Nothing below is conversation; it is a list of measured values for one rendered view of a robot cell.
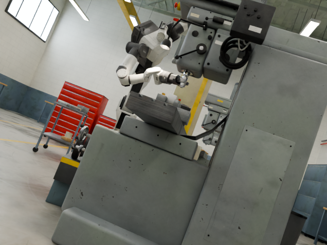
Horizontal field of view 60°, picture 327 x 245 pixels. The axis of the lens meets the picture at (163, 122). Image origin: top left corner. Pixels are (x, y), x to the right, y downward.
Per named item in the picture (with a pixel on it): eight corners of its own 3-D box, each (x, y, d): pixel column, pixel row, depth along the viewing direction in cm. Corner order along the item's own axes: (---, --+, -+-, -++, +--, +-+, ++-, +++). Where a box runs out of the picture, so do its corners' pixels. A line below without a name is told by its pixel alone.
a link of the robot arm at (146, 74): (160, 70, 206) (142, 73, 207) (162, 80, 211) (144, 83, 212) (160, 65, 211) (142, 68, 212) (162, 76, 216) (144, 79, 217)
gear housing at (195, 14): (186, 17, 193) (191, 4, 194) (187, 33, 217) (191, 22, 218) (233, 31, 188) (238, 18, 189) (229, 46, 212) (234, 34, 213)
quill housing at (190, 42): (173, 62, 192) (190, 20, 195) (176, 72, 212) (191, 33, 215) (200, 71, 189) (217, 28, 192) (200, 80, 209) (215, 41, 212)
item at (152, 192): (58, 209, 181) (94, 122, 186) (79, 202, 212) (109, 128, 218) (176, 263, 168) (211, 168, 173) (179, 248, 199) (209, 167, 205)
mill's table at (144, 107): (124, 106, 133) (130, 90, 134) (159, 133, 255) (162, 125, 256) (170, 123, 129) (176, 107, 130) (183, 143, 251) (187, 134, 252)
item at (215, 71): (202, 66, 187) (216, 30, 189) (202, 77, 211) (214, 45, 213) (230, 75, 184) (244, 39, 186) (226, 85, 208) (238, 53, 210)
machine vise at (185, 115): (133, 102, 176) (140, 86, 177) (137, 107, 190) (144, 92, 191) (186, 122, 171) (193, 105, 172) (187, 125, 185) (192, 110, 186)
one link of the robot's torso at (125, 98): (117, 109, 267) (135, 65, 275) (135, 116, 270) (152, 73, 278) (118, 106, 252) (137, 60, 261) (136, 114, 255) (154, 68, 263)
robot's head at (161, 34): (154, 39, 229) (158, 30, 222) (158, 31, 235) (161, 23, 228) (162, 42, 230) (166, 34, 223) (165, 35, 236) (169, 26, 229)
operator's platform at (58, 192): (60, 185, 298) (75, 149, 302) (121, 206, 309) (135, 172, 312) (42, 204, 221) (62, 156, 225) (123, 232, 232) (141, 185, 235)
